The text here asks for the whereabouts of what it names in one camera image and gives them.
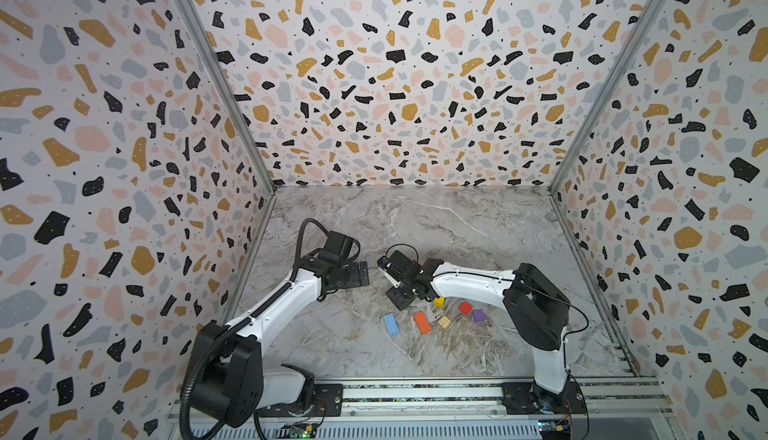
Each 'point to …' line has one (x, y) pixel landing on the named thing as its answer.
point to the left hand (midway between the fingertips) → (352, 272)
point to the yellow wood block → (439, 302)
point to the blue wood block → (392, 325)
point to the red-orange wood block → (422, 322)
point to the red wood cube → (465, 307)
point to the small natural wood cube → (445, 322)
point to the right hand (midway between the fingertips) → (393, 287)
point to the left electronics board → (297, 430)
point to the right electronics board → (550, 429)
